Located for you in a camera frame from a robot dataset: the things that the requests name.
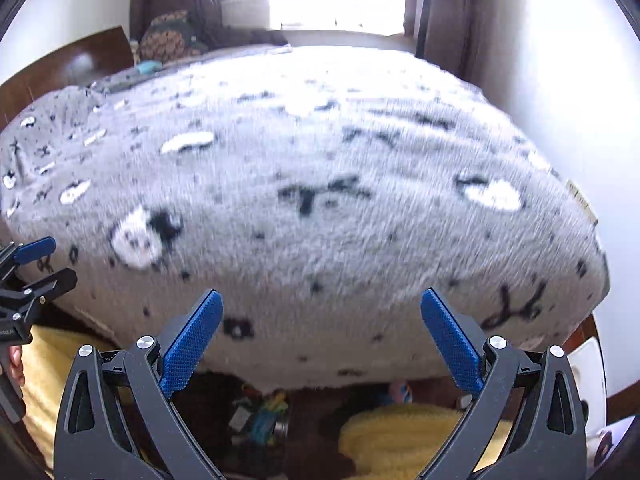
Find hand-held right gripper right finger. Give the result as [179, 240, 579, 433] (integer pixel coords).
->
[417, 287, 587, 480]

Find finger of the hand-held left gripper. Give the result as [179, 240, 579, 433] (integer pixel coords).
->
[0, 267, 78, 327]
[0, 236, 57, 286]

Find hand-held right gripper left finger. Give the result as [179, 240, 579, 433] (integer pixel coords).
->
[54, 289, 224, 480]

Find black bin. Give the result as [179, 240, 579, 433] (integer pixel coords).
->
[197, 372, 341, 478]

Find person's left hand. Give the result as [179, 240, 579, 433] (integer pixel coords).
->
[6, 346, 26, 386]

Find pink and blue small item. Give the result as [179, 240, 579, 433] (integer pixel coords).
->
[387, 381, 415, 405]

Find colourful toys on floor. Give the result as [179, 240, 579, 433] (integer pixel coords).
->
[249, 391, 290, 447]

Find white rounded plastic object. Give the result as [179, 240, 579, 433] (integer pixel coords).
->
[567, 337, 608, 436]

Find wooden headboard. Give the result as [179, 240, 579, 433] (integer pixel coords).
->
[0, 25, 136, 126]

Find white paper sheet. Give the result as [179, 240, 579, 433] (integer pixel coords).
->
[590, 419, 637, 467]

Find grey printed fleece blanket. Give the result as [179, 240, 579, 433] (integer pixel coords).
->
[0, 45, 612, 391]

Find patterned dark cushion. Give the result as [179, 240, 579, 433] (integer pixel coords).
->
[137, 9, 208, 63]

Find dark brown cushion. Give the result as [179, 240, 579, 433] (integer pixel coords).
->
[200, 25, 289, 52]

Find white storage box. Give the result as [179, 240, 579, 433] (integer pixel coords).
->
[220, 0, 271, 29]

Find wooden bed frame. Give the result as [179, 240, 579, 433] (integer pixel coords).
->
[562, 312, 608, 361]

